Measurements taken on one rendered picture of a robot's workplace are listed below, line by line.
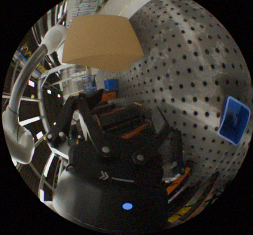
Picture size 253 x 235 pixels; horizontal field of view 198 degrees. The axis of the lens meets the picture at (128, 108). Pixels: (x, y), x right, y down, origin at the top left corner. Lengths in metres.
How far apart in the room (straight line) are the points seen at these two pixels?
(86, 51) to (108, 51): 0.09
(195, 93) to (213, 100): 0.07
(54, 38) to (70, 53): 0.25
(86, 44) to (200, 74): 0.42
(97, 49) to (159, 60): 0.25
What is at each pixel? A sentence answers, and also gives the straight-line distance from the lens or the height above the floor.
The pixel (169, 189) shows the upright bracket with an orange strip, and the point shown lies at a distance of 0.36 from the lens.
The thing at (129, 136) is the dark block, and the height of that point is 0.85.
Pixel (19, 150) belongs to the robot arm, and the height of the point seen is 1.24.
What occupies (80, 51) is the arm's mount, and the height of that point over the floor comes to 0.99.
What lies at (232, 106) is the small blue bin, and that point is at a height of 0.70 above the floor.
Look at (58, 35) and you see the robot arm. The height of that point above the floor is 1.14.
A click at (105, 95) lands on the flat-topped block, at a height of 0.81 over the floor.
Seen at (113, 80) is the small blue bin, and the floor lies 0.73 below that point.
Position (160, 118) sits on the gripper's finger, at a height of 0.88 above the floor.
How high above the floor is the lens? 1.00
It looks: 27 degrees down
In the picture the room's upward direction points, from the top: 108 degrees counter-clockwise
